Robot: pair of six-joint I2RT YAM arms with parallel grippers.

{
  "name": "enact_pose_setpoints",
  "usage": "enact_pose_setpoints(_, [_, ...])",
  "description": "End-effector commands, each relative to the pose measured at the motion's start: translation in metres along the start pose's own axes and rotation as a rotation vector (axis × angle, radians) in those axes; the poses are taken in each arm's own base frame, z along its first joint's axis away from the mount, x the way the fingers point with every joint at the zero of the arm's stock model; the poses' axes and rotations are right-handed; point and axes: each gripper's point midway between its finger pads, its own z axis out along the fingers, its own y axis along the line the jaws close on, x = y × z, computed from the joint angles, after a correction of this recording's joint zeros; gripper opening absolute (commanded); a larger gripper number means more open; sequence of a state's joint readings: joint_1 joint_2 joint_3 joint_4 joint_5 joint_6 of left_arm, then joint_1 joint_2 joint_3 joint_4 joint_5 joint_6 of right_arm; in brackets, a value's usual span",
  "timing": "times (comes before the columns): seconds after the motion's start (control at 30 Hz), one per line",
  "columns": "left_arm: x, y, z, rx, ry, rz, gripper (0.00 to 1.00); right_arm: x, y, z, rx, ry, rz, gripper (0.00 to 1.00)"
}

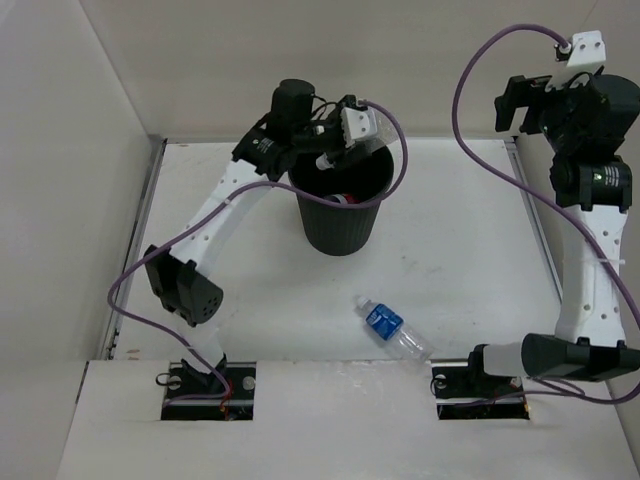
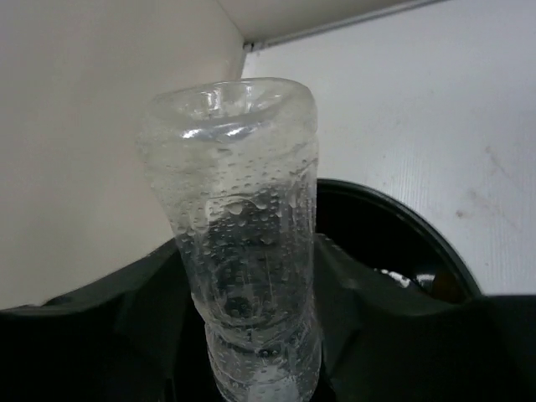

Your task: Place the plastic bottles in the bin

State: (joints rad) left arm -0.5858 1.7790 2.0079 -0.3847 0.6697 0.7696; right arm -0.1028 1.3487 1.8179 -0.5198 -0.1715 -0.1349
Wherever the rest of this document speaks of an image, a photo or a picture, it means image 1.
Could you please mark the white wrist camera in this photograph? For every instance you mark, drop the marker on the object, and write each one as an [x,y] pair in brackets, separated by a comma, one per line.
[358,125]
[586,57]

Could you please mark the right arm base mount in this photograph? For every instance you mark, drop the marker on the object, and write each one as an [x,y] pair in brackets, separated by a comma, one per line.
[465,392]

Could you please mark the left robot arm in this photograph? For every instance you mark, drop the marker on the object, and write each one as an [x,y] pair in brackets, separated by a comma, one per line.
[179,270]

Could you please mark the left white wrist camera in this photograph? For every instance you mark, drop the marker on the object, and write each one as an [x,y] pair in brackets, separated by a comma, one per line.
[358,125]

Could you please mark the black plastic waste bin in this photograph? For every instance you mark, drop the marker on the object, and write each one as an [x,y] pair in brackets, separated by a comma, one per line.
[341,230]

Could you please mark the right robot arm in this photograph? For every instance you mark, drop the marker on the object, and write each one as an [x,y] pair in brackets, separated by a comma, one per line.
[589,342]

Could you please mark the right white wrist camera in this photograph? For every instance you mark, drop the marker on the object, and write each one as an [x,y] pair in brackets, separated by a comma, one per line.
[586,57]

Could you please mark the blue label water bottle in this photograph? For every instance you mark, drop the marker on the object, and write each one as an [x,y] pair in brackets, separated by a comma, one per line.
[392,332]

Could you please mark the red label clear bottle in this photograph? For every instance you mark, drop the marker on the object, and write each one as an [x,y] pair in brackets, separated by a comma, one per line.
[342,199]

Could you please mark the clear unlabelled plastic bottle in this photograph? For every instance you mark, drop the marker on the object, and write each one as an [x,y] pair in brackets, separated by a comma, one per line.
[344,157]

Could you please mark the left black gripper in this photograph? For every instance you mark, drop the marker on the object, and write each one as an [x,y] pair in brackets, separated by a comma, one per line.
[338,155]

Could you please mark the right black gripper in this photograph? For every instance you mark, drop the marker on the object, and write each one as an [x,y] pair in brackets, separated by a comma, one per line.
[520,93]

